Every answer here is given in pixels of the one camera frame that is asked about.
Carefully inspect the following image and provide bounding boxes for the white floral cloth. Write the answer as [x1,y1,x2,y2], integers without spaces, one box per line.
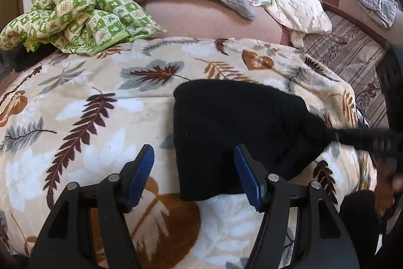
[263,0,333,48]

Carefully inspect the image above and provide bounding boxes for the black garment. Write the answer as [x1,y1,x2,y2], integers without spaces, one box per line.
[0,42,60,74]

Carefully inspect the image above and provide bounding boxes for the person's right hand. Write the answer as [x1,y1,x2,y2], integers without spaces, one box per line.
[375,162,403,216]

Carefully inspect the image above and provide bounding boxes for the dark cloth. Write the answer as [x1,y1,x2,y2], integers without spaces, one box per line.
[339,190,403,269]

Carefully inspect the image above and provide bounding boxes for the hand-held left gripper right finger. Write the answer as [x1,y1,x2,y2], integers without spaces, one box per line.
[233,144,361,269]

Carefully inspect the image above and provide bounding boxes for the striped patterned sheet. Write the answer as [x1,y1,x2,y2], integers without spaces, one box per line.
[302,9,391,131]

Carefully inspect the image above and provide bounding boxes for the grey quilted cloth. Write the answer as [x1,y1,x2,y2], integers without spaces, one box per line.
[353,0,399,28]

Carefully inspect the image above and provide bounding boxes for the pink bed sheet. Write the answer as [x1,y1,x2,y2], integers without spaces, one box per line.
[139,0,292,46]

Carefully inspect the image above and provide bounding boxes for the leaf print fleece blanket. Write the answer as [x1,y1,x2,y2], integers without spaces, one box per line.
[0,36,378,269]

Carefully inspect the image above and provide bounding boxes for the black pants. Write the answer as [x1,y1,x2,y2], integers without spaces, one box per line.
[173,78,403,202]

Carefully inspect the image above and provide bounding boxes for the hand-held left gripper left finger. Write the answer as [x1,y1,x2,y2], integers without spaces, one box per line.
[28,144,155,269]

